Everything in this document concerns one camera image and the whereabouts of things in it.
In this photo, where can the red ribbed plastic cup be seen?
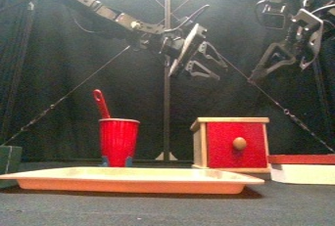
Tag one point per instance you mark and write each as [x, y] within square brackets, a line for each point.
[118, 142]

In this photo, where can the wooden drawer box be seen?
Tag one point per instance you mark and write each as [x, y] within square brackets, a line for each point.
[200, 145]

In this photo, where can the vertical metal frame pole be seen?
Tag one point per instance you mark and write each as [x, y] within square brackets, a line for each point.
[166, 106]

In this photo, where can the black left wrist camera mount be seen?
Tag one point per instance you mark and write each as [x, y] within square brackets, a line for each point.
[192, 14]

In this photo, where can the cream rectangular plastic tray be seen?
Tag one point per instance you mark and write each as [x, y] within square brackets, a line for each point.
[130, 179]

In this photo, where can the white box with red lid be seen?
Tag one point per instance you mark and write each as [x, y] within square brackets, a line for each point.
[303, 171]

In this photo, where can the small blue toy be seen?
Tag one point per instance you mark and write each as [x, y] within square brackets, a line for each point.
[105, 161]

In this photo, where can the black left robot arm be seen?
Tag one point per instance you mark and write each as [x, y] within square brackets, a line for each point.
[109, 11]

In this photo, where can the green block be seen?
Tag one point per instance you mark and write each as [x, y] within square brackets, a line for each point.
[8, 163]

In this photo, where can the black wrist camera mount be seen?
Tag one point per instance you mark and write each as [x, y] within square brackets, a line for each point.
[271, 13]
[192, 14]

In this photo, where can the red drawer with wooden knob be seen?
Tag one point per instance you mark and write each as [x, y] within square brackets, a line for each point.
[235, 145]

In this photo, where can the red plastic spoon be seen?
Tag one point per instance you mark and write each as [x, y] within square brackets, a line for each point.
[101, 104]

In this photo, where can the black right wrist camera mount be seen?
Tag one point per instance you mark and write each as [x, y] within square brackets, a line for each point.
[271, 13]

